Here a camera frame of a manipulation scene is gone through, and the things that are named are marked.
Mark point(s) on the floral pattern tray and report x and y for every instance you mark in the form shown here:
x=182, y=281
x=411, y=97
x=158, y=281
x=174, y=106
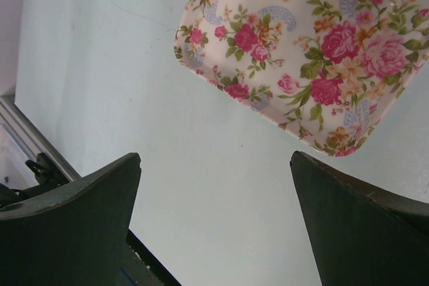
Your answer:
x=325, y=71

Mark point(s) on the aluminium frame rail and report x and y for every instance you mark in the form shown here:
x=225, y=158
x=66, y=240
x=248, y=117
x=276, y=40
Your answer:
x=29, y=139

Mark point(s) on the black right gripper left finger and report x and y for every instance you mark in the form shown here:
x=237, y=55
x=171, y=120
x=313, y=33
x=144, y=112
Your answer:
x=67, y=225

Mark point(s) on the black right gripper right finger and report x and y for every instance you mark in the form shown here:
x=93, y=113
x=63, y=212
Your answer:
x=360, y=234

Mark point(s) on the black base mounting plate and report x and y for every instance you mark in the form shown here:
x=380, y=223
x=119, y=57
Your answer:
x=144, y=259

